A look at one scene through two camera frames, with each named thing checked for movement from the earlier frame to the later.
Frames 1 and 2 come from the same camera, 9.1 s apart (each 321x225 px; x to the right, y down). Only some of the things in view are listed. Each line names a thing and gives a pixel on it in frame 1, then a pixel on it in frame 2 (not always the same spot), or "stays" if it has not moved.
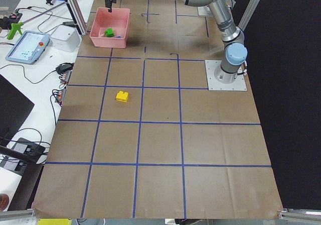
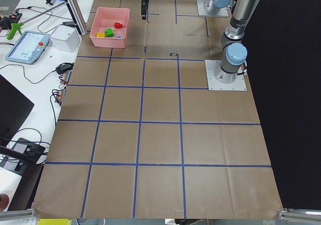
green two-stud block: [109, 32] stays
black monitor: [15, 107] stays
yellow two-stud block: [122, 96] → [100, 34]
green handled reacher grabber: [17, 26] stays
